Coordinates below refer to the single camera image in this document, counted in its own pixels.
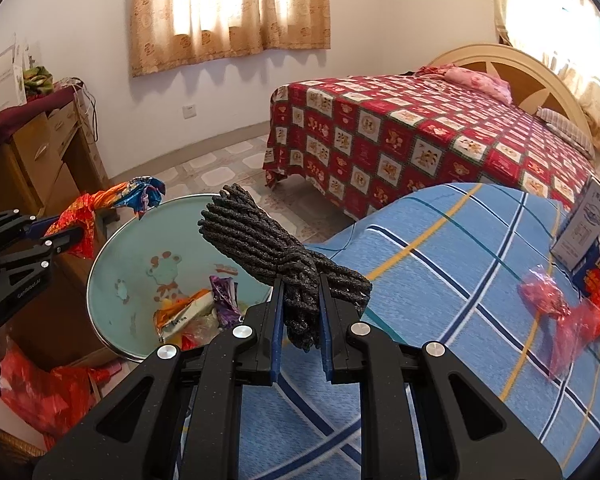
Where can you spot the green cloth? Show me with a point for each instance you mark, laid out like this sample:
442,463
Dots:
37,80

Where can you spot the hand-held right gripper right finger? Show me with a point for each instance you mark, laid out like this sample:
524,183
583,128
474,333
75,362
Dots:
326,332

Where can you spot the maroon cloth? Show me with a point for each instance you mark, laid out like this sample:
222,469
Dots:
25,110

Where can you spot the blue plaid blanket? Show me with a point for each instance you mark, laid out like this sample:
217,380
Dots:
455,260

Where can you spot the narrow beige patterned curtain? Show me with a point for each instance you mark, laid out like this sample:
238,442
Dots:
580,35

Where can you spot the teal round waste bin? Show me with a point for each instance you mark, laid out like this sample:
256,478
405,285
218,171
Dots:
130,260

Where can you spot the purple foil wrapper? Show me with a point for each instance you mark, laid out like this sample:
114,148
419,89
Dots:
225,300

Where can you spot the pink pillow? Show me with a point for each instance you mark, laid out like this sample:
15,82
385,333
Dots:
480,82

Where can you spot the orange and white snack wrapper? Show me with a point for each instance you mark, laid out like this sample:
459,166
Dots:
180,312

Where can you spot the wooden cabinet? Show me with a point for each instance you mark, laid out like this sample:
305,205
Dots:
35,155

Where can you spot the white wall socket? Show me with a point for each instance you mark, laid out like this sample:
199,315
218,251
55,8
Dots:
190,111

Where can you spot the striped pillow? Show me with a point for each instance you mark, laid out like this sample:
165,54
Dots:
565,130

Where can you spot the wide beige patterned curtain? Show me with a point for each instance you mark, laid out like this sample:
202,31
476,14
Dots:
220,15

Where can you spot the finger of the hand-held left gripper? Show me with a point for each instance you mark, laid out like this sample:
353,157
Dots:
10,222
45,247

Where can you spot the white paper card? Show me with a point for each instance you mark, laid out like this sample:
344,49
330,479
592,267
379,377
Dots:
7,77

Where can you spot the pink plastic bag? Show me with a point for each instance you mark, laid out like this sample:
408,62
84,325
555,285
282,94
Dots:
565,320

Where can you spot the bed with red patterned quilt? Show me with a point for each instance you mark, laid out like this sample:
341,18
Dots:
405,125

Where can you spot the blue and yellow packet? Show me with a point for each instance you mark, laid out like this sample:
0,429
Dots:
597,267

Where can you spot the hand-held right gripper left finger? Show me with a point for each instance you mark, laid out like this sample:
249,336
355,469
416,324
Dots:
277,332

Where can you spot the colourful foil wrapper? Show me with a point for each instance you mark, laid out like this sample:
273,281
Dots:
85,215

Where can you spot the cream wooden headboard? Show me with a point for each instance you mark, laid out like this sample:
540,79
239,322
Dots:
525,75

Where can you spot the blue and white carton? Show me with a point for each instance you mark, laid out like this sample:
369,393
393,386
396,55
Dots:
582,225

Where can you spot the red plastic bag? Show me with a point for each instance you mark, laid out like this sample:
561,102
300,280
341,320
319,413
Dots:
45,390

